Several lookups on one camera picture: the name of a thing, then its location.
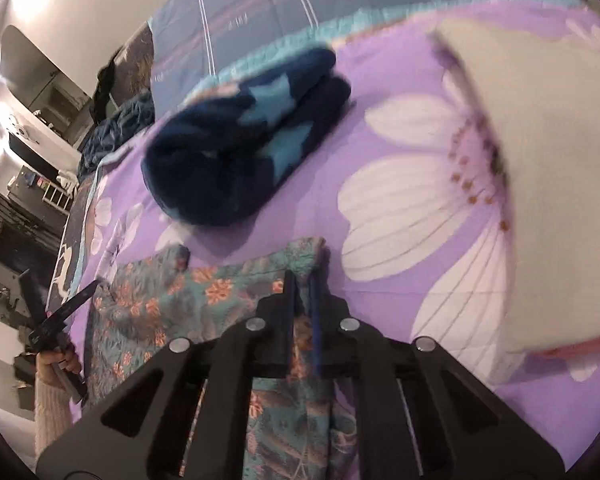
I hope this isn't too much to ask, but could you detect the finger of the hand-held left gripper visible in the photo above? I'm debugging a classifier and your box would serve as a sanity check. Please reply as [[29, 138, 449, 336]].
[[45, 280, 101, 331], [20, 269, 48, 322]]

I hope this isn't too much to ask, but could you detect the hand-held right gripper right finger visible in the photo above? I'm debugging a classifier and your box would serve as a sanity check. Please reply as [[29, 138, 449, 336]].
[[307, 272, 566, 480]]

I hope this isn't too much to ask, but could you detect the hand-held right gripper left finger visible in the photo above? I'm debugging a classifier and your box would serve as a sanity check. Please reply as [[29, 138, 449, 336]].
[[35, 270, 298, 480]]

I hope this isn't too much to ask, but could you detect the teal floral shirt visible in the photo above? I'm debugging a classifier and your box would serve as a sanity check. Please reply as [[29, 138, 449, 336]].
[[82, 236, 361, 480]]

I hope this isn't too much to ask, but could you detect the person's left forearm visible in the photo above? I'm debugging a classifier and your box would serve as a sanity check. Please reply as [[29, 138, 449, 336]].
[[32, 374, 76, 458]]

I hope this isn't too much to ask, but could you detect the person's left hand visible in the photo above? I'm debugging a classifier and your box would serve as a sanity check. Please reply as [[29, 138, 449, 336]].
[[37, 346, 83, 377]]

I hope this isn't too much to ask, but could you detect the dark deer print blanket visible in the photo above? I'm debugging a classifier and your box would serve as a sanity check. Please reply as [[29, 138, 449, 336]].
[[55, 175, 103, 301]]

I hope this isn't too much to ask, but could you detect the white slatted rack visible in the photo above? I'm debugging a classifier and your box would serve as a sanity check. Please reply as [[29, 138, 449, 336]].
[[44, 182, 77, 209]]

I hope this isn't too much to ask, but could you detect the navy star print folded garment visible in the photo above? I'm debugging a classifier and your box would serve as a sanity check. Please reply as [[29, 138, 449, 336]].
[[141, 45, 353, 227]]

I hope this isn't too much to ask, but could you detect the dark blue crumpled blanket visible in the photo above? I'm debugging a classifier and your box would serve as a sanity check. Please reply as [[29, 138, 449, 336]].
[[77, 87, 156, 178]]

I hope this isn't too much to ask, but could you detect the black garment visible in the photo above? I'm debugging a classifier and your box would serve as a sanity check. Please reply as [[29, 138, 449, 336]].
[[91, 45, 126, 121]]

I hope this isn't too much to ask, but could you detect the dark floral print pillow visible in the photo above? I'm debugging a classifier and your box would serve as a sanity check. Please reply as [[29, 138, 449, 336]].
[[115, 25, 156, 106]]

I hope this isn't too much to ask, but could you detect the purple floral bed sheet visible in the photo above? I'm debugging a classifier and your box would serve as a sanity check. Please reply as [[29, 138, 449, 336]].
[[60, 0, 600, 471]]

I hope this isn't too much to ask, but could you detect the beige folded cloth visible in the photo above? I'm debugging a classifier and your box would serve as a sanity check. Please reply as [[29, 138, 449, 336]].
[[430, 15, 600, 356]]

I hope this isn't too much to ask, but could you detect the pink folded cloth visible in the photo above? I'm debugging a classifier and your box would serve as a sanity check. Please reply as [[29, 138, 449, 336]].
[[525, 332, 600, 361]]

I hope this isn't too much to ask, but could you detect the white round wall gadget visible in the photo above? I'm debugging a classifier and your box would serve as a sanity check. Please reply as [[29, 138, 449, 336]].
[[10, 115, 36, 141]]

